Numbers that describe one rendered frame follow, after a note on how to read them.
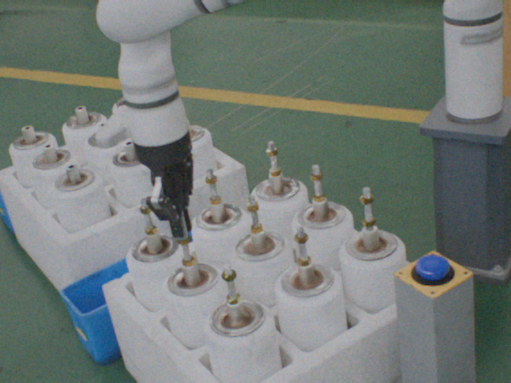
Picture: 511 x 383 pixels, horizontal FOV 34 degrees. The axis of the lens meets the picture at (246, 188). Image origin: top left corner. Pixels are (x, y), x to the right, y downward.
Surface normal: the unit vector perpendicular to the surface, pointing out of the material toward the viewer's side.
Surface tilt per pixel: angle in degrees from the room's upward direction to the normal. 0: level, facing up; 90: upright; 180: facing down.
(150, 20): 94
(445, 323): 90
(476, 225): 90
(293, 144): 0
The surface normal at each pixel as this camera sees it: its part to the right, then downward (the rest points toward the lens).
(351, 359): 0.55, 0.34
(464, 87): -0.51, 0.49
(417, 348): -0.82, 0.39
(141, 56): -0.14, -0.75
